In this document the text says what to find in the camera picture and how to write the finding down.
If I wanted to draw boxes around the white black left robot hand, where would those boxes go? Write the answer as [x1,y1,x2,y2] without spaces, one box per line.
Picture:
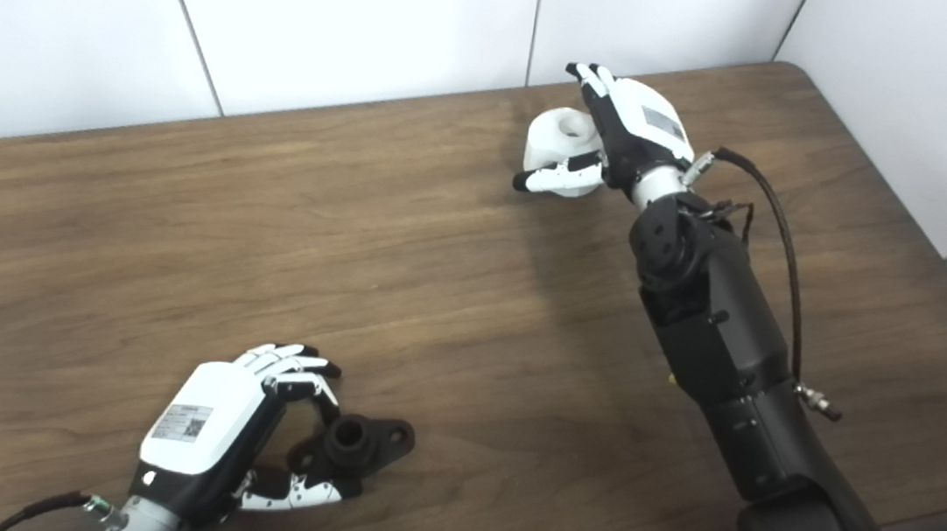
[125,328,360,531]

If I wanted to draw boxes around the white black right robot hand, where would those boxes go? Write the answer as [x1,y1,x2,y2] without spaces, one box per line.
[512,57,704,212]

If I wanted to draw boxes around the round white piece with holes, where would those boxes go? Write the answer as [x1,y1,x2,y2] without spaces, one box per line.
[520,104,614,202]

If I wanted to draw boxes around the black flanged holder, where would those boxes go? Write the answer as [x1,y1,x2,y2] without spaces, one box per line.
[284,408,418,493]

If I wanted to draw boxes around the thin black right arm wire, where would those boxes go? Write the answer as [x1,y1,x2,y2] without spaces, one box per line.
[692,197,754,242]

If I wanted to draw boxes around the thick black left wrist cable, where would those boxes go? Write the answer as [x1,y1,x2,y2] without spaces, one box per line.
[0,483,124,531]

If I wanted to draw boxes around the thick black wrist cable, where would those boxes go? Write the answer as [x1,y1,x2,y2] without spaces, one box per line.
[660,143,871,424]
[0,483,124,531]

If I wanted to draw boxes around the thick black right wrist cable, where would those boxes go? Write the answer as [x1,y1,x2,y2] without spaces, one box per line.
[660,143,871,424]

